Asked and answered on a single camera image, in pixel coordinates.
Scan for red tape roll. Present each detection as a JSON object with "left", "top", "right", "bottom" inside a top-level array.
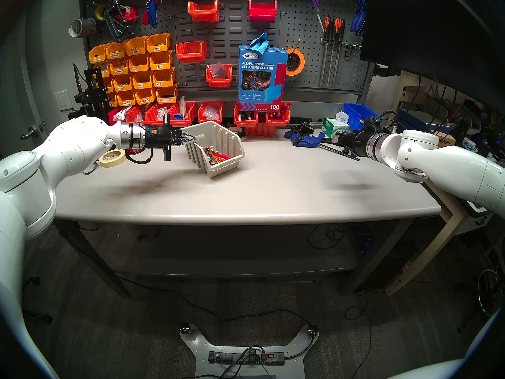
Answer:
[{"left": 116, "top": 6, "right": 139, "bottom": 23}]

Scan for yellow bin labelled M3X5X4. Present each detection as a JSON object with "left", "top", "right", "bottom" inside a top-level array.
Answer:
[{"left": 89, "top": 44, "right": 110, "bottom": 64}]

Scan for yellow bin labelled M4-6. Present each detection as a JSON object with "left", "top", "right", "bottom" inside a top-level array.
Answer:
[{"left": 128, "top": 54, "right": 152, "bottom": 72}]

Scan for black braided cable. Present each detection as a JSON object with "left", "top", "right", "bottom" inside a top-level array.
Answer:
[{"left": 125, "top": 148, "right": 153, "bottom": 165}]

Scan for black power strip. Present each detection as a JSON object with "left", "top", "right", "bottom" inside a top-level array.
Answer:
[{"left": 208, "top": 351, "right": 285, "bottom": 366}]

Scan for yellow bin labelled M3X5 BAG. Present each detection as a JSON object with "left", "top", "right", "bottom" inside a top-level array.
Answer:
[{"left": 106, "top": 41, "right": 128, "bottom": 60}]

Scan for grey C-clamp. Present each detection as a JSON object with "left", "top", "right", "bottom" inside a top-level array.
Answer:
[{"left": 103, "top": 0, "right": 141, "bottom": 43}]

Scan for yellow bin labelled M3-4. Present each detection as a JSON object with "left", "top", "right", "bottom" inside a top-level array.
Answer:
[{"left": 149, "top": 51, "right": 174, "bottom": 71}]

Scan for yellow bin labelled M2.5-5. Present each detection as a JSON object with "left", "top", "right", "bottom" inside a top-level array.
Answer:
[{"left": 135, "top": 87, "right": 157, "bottom": 105}]

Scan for black metal stand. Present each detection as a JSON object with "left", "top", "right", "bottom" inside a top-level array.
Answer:
[{"left": 67, "top": 68, "right": 113, "bottom": 120}]

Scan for yellow bin labelled M3X6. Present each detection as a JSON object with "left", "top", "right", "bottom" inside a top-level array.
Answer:
[{"left": 146, "top": 33, "right": 171, "bottom": 53}]

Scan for red plastic parts bin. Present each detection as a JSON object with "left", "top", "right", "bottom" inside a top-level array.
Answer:
[
  {"left": 206, "top": 64, "right": 233, "bottom": 87},
  {"left": 176, "top": 41, "right": 208, "bottom": 63},
  {"left": 145, "top": 103, "right": 174, "bottom": 127},
  {"left": 249, "top": 0, "right": 277, "bottom": 22},
  {"left": 265, "top": 102, "right": 291, "bottom": 126},
  {"left": 234, "top": 102, "right": 259, "bottom": 127},
  {"left": 198, "top": 101, "right": 224, "bottom": 127},
  {"left": 168, "top": 101, "right": 196, "bottom": 127},
  {"left": 188, "top": 0, "right": 220, "bottom": 23},
  {"left": 108, "top": 107, "right": 133, "bottom": 125},
  {"left": 245, "top": 124, "right": 277, "bottom": 137},
  {"left": 125, "top": 106, "right": 148, "bottom": 126}
]

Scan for blue spring clamps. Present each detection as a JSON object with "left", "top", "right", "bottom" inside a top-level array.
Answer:
[{"left": 350, "top": 0, "right": 367, "bottom": 36}]

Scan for black cable with metal plug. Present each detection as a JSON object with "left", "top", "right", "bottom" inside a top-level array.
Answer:
[{"left": 365, "top": 111, "right": 398, "bottom": 135}]

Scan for plain blue bar clamp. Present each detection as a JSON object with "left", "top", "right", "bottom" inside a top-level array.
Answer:
[{"left": 285, "top": 130, "right": 360, "bottom": 161}]

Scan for beige masking tape roll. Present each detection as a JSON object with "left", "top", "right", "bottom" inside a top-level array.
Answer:
[{"left": 98, "top": 148, "right": 127, "bottom": 168}]

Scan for black soldering iron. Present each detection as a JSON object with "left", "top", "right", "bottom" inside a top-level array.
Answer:
[{"left": 72, "top": 64, "right": 85, "bottom": 94}]

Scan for dark louvered bin panel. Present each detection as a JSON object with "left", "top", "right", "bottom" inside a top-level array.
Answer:
[{"left": 173, "top": 0, "right": 282, "bottom": 91}]

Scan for brown cardboard box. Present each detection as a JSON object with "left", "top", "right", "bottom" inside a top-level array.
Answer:
[{"left": 434, "top": 131, "right": 457, "bottom": 148}]

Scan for yellow bin labelled M3-12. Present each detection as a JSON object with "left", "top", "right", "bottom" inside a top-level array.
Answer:
[{"left": 113, "top": 74, "right": 135, "bottom": 92}]

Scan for green white Kimtech wipes box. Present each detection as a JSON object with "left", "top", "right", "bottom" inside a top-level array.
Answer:
[{"left": 322, "top": 111, "right": 354, "bottom": 140}]

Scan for blue cleaning cloths box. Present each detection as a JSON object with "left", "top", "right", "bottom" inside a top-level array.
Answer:
[{"left": 238, "top": 45, "right": 289, "bottom": 111}]

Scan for yellow bin labelled M3-6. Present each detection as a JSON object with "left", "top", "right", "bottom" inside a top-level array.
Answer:
[{"left": 152, "top": 68, "right": 176, "bottom": 87}]

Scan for grey workbench frame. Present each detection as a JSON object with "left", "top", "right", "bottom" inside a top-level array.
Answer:
[{"left": 55, "top": 218, "right": 415, "bottom": 300}]

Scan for blue microfiber cloth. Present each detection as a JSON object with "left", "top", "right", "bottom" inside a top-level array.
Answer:
[{"left": 249, "top": 32, "right": 270, "bottom": 55}]

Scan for beige plastic storage bin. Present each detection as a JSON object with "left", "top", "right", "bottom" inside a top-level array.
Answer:
[{"left": 180, "top": 120, "right": 245, "bottom": 179}]

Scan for grey perforated pegboard panel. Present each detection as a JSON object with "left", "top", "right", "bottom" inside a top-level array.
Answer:
[
  {"left": 80, "top": 0, "right": 176, "bottom": 106},
  {"left": 280, "top": 0, "right": 373, "bottom": 94}
]

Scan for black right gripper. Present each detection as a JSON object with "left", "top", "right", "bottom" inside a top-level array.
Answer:
[{"left": 341, "top": 131, "right": 372, "bottom": 158}]

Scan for yellow bin labelled M4 HEX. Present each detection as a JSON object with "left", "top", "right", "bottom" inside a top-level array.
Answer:
[{"left": 156, "top": 84, "right": 179, "bottom": 104}]

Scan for silver duct tape roll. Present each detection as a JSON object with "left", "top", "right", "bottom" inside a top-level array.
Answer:
[{"left": 69, "top": 18, "right": 97, "bottom": 38}]

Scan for silver door handle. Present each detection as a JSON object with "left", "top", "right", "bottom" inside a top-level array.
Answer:
[{"left": 21, "top": 122, "right": 47, "bottom": 141}]

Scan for black monitor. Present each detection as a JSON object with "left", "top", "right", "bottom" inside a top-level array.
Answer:
[{"left": 360, "top": 0, "right": 505, "bottom": 114}]

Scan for purple-handled scissors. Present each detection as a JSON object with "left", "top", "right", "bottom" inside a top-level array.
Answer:
[{"left": 304, "top": 0, "right": 325, "bottom": 33}]

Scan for blue plastic bin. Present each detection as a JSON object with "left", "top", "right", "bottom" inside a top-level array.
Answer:
[{"left": 344, "top": 103, "right": 380, "bottom": 131}]

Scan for dark blue equipment case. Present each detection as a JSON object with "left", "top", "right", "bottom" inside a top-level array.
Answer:
[{"left": 397, "top": 109, "right": 450, "bottom": 135}]

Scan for yellow bin labelled M3-8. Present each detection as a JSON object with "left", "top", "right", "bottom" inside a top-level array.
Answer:
[{"left": 132, "top": 71, "right": 155, "bottom": 89}]

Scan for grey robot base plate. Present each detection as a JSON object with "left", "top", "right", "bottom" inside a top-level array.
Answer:
[{"left": 180, "top": 323, "right": 319, "bottom": 379}]

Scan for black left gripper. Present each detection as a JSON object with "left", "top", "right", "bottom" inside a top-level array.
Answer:
[{"left": 144, "top": 114, "right": 198, "bottom": 162}]

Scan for orange tape roll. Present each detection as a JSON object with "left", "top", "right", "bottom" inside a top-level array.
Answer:
[{"left": 285, "top": 48, "right": 305, "bottom": 76}]

